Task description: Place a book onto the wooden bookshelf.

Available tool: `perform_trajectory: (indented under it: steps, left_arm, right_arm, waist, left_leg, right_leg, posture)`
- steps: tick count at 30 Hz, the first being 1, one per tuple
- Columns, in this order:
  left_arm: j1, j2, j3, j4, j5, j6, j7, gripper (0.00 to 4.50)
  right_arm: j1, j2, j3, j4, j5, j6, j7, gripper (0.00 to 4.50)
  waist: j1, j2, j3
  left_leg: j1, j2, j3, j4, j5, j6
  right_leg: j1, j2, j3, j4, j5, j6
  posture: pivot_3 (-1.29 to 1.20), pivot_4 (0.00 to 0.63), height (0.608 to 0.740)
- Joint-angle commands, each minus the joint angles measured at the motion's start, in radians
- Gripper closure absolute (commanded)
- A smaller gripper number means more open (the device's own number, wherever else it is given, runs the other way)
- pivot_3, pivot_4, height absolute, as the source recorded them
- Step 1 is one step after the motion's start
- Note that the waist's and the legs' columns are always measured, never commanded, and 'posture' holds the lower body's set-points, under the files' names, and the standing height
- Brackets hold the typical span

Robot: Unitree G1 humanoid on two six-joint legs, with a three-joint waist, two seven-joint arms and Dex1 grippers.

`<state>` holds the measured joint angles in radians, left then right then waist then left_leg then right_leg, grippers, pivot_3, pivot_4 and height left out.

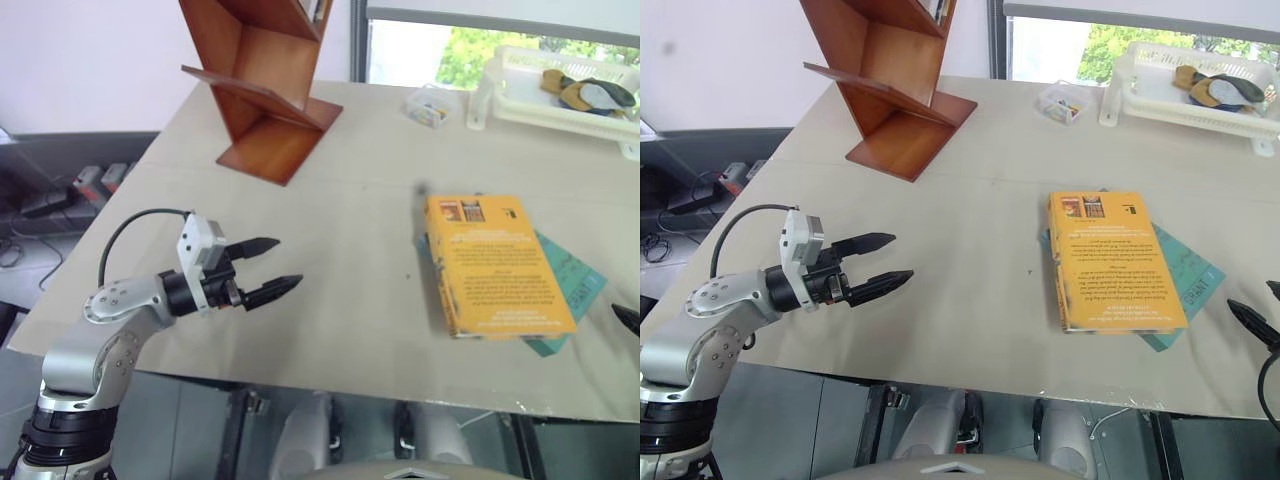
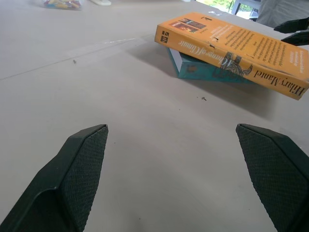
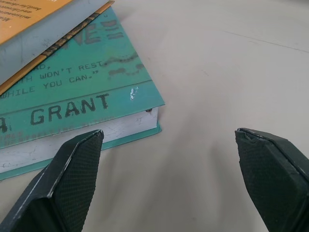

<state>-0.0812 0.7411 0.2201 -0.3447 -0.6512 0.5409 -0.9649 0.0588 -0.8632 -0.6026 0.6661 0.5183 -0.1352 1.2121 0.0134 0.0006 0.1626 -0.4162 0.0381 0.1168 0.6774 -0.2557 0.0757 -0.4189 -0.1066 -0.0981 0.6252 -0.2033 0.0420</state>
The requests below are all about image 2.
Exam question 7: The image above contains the orange paperback book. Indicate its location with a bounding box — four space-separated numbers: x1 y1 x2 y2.
154 12 309 101

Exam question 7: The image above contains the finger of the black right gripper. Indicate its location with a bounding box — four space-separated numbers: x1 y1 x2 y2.
281 31 309 47
273 17 309 34

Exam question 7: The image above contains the person in grey clothing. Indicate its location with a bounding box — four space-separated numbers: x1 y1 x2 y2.
257 0 309 28

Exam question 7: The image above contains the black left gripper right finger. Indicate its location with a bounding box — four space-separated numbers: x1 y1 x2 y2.
236 123 309 232

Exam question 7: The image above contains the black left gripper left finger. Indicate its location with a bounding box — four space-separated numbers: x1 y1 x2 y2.
0 124 109 232

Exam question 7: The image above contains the clear bag of colourful pieces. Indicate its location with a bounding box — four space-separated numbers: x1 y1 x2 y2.
40 0 84 12

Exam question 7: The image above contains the teal hardcover book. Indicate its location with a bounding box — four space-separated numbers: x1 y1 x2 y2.
165 47 256 85

